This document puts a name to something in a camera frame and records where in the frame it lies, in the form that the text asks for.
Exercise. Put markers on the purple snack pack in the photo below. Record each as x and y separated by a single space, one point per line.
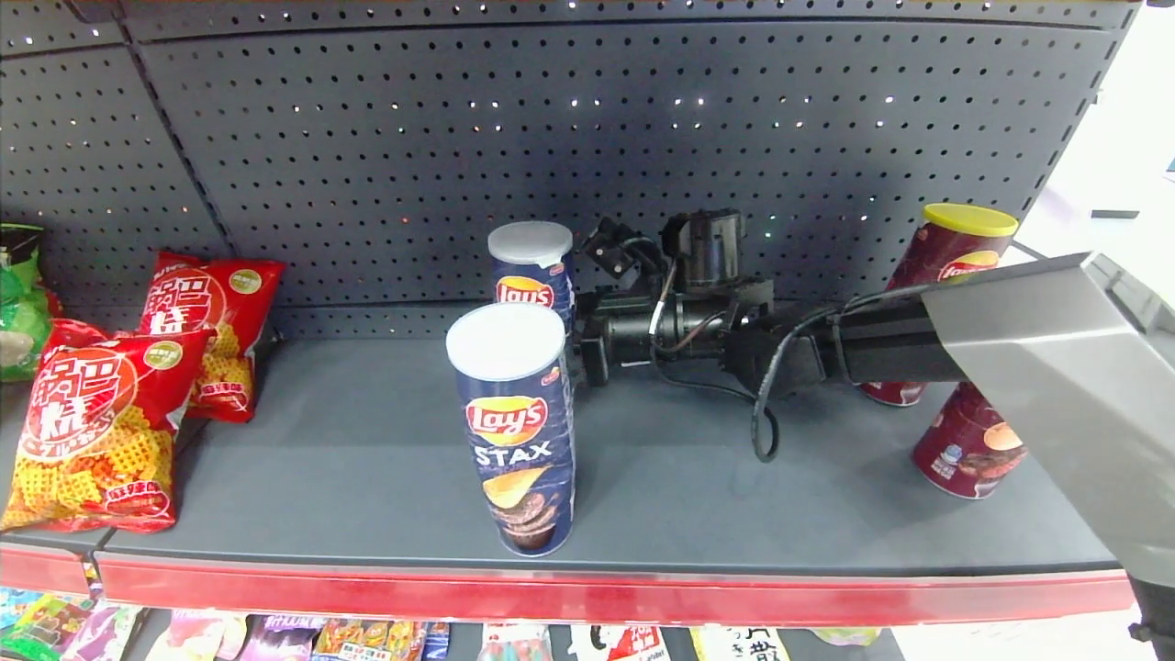
280 639
103 635

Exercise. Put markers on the dark red chip can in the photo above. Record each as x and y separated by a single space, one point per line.
964 450
955 252

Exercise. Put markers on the green snack bag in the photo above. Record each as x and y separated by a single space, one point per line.
18 312

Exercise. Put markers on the blue chip can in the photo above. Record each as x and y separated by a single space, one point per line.
514 441
531 275

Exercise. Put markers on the green snack pack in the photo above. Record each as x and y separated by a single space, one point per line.
37 624

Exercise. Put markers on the grey shop shelf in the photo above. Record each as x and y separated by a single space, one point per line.
367 165

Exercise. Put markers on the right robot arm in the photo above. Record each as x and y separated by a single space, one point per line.
1056 367

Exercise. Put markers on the orange snack pack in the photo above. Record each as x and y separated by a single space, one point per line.
367 641

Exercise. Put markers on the red snack bag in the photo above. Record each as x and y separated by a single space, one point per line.
92 431
216 312

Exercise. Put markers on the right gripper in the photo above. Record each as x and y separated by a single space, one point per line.
633 335

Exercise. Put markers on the pink snack pack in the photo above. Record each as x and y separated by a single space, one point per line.
195 638

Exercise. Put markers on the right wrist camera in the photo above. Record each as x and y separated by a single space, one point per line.
613 250

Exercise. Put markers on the white and yellow snack pack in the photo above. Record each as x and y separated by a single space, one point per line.
739 645

